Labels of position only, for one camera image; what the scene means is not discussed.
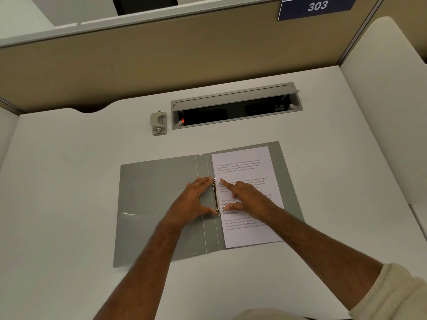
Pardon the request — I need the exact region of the person's left hand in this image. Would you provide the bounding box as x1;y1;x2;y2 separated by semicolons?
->
163;176;218;231

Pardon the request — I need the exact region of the person's right hand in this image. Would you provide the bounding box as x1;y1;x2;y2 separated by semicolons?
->
220;178;279;224

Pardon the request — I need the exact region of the white printed paper sheet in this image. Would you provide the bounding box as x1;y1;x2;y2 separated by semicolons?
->
211;146;285;249

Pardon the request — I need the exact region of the grey ring binder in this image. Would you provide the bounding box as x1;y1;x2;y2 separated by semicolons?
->
113;141;306;268

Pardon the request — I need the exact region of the person's left forearm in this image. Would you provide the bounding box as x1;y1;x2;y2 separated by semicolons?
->
89;217;183;320

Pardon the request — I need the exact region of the person's right forearm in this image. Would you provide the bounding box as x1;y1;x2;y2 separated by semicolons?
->
264;206;385;312

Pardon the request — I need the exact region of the beige plastic desk clip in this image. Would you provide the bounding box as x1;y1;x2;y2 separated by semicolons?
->
150;110;167;136

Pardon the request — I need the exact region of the black power socket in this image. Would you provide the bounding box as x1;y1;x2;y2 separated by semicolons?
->
245;102;288;117

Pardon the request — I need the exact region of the beige fabric partition panel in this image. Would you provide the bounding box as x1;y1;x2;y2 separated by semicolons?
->
0;0;385;114

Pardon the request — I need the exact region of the white rounded side divider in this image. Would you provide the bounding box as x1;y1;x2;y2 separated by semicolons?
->
340;16;427;206

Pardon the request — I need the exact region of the cream knit sweater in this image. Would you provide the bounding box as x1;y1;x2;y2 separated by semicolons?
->
230;262;427;320

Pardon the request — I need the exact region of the blue number sign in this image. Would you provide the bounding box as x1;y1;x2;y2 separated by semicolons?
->
278;0;358;22

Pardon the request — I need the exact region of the black power strip red switch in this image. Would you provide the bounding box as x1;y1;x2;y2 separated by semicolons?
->
177;109;229;126

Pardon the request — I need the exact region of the grey desk cable box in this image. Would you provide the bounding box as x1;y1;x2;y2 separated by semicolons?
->
171;82;304;130

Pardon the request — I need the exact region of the grey metal partition rail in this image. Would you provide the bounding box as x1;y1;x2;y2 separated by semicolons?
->
0;0;291;48

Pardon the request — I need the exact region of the grey partition corner post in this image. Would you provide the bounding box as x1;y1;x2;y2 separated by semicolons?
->
338;0;391;66

